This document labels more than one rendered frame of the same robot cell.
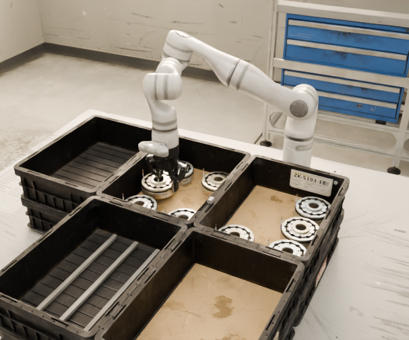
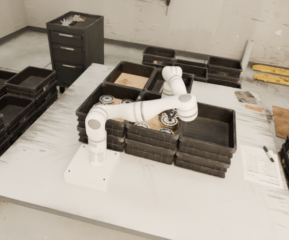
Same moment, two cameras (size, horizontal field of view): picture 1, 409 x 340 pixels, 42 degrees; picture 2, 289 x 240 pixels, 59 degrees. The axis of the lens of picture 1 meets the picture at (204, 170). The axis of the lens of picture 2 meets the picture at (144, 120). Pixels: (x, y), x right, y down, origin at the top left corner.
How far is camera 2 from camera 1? 2.51 m
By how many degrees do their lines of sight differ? 110
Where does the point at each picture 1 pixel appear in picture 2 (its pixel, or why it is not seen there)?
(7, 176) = (271, 168)
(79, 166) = (221, 141)
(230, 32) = not seen: outside the picture
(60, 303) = not seen: hidden behind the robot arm
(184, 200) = (154, 125)
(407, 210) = (28, 165)
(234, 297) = not seen: hidden behind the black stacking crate
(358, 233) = (66, 147)
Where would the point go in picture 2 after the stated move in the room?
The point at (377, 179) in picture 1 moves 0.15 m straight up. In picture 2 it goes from (33, 192) to (27, 171)
